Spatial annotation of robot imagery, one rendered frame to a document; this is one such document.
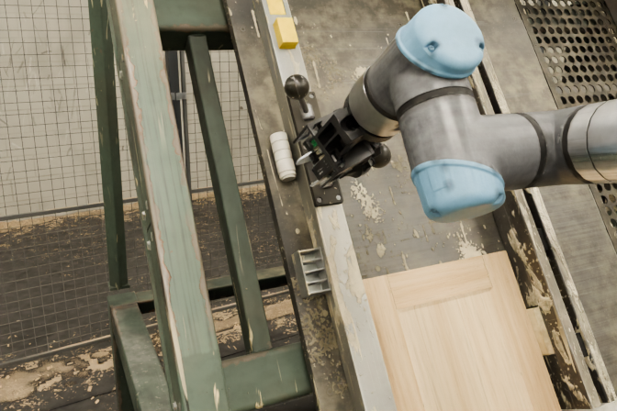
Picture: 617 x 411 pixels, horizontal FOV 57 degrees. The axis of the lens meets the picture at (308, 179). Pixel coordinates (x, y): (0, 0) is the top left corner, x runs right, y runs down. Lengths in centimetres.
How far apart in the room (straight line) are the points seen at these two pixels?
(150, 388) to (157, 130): 79
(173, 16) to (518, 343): 83
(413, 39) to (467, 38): 5
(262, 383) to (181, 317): 18
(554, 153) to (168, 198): 51
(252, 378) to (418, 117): 51
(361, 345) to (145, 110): 47
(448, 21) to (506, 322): 63
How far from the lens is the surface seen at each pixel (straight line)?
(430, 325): 96
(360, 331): 87
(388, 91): 57
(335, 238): 89
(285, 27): 100
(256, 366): 89
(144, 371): 155
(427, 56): 52
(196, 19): 108
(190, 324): 79
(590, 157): 55
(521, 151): 54
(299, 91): 83
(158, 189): 82
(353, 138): 62
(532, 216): 110
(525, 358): 106
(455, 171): 50
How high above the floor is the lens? 160
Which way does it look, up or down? 14 degrees down
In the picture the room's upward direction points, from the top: straight up
